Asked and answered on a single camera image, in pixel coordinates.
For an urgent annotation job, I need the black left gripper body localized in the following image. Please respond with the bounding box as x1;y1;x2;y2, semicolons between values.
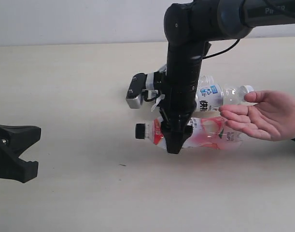
0;128;19;179

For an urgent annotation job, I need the pink peach bottle black cap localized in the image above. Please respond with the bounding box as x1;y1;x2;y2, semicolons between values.
135;116;242;150

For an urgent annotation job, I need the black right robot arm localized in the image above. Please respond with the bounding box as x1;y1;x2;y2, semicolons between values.
160;0;295;154

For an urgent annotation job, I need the square bottle floral white label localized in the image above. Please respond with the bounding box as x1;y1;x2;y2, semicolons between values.
145;65;167;92

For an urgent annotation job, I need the clear bottle green lime label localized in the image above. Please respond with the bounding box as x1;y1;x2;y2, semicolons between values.
196;75;254;112

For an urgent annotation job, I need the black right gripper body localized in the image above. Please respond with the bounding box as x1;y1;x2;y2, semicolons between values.
160;84;197;135

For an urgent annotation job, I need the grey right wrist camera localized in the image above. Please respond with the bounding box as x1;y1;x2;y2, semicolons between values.
126;72;162;109

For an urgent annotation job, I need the open bare human hand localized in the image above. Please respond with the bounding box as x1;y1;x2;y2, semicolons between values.
219;90;295;142

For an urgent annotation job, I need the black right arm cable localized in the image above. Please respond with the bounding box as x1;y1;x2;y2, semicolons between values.
201;0;295;60

